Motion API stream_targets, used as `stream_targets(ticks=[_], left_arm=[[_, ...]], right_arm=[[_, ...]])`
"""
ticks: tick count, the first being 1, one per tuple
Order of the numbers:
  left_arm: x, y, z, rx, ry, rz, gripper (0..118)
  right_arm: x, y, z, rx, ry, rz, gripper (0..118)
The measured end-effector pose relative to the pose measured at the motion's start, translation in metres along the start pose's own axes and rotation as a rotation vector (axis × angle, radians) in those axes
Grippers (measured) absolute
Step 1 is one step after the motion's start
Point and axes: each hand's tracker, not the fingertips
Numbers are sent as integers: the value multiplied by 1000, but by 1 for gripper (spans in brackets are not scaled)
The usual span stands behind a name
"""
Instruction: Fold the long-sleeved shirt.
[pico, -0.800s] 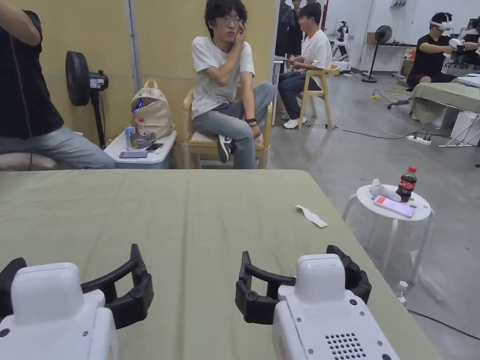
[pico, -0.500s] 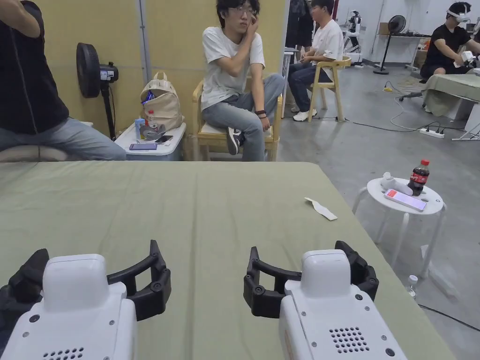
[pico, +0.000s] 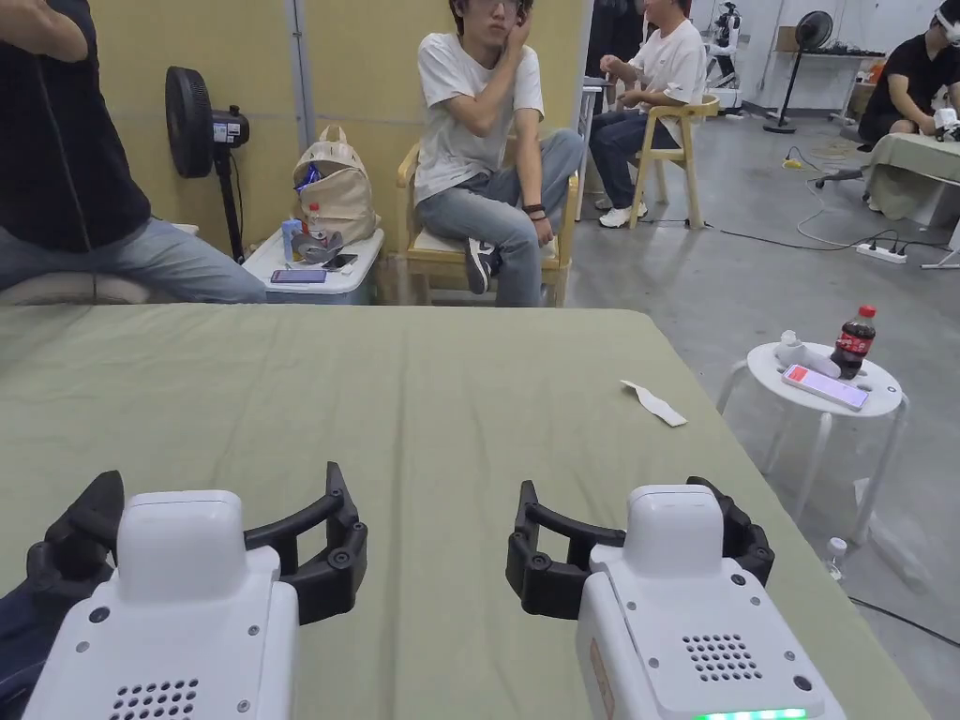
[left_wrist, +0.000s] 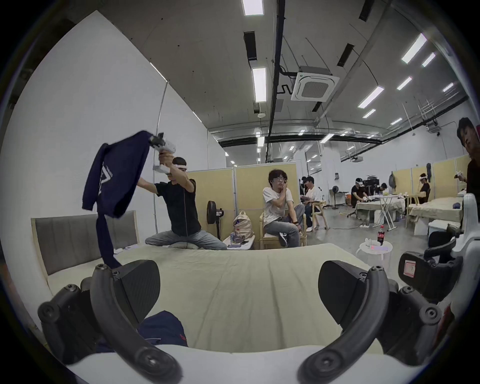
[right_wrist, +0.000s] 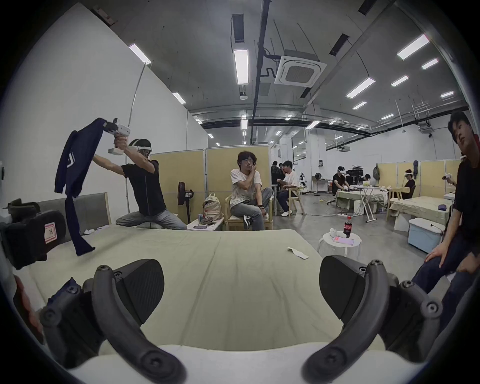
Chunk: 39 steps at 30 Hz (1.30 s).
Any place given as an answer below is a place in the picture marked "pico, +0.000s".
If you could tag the beige cushion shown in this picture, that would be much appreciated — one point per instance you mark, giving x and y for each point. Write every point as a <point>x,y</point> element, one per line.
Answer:
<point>67,289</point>

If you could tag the white cooler box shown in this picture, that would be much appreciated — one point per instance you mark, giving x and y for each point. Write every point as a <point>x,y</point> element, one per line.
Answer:
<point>360,277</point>

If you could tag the white power strip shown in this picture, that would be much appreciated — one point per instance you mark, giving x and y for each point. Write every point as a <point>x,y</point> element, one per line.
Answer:
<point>881,253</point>

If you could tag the black pedestal fan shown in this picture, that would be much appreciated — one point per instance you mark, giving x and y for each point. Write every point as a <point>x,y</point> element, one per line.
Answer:
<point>191,120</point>
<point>814,30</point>

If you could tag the beige backpack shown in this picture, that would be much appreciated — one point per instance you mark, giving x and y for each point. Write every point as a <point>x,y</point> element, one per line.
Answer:
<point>345,195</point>

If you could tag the white paper strip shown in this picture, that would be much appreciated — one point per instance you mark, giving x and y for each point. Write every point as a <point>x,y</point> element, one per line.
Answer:
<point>654,403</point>

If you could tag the dark blue garment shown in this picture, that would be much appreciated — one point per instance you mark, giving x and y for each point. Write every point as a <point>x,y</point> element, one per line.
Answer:
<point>16,649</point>

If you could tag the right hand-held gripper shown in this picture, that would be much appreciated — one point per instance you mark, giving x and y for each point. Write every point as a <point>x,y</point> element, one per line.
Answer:
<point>675,615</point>

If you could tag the clear plastic bottle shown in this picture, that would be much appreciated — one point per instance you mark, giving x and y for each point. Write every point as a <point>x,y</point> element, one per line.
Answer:
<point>836,559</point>

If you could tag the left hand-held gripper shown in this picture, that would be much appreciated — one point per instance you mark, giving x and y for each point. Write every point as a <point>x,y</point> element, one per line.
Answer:
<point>180,630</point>

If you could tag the bed with pale green sheet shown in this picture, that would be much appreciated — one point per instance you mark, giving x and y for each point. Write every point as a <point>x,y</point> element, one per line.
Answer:
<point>420,405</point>
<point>911,169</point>

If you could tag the white robot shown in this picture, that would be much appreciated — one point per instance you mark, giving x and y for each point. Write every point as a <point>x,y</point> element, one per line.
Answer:
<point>727,45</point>

